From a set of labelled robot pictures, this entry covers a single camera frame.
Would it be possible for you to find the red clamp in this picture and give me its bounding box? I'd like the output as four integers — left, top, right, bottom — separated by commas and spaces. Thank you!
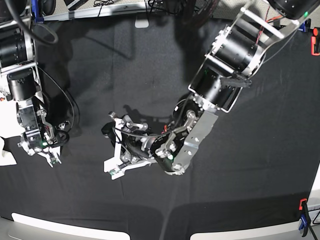
299, 198, 308, 211
311, 27, 320, 56

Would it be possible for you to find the blue clamp lower right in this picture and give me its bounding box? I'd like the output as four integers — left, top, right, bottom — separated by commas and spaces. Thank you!
298, 203, 311, 237

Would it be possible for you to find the black table cloth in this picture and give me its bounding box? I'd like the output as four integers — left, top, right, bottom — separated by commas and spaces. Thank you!
0, 16, 320, 240

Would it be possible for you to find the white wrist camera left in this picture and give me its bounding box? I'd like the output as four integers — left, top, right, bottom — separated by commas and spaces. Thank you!
103, 157, 152, 180

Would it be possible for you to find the camera mount pole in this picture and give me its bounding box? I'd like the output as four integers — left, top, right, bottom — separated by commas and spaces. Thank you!
174, 0, 220, 32

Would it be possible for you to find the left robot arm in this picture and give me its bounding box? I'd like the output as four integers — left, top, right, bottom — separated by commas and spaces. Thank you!
101, 0, 320, 180

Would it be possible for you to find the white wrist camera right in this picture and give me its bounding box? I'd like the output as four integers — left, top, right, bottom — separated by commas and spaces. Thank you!
38, 147, 62, 168

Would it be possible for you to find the red clamp upper right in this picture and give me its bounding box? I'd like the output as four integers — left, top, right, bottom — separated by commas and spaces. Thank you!
311, 27, 320, 56

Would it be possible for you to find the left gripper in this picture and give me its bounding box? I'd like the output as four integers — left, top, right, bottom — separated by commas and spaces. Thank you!
101, 111, 157, 165

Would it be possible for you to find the blue clamp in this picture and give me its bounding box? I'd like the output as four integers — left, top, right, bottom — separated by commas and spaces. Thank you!
298, 203, 311, 237
298, 18, 312, 33

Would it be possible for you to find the white printed t-shirt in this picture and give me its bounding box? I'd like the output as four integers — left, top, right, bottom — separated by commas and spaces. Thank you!
0, 96, 23, 167

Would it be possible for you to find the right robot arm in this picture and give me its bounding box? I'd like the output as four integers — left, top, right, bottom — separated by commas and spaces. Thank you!
0, 0, 70, 166

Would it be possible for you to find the red clamp lower right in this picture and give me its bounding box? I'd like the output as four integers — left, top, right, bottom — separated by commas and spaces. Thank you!
299, 198, 308, 211

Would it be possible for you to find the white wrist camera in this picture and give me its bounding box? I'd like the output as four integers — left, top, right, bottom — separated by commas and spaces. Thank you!
38, 147, 62, 168
103, 157, 152, 180

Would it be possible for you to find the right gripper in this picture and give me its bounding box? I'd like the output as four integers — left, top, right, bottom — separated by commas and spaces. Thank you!
37, 122, 70, 160

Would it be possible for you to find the blue clamp upper right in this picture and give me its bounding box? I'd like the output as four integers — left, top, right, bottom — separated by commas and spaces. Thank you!
298, 18, 312, 33

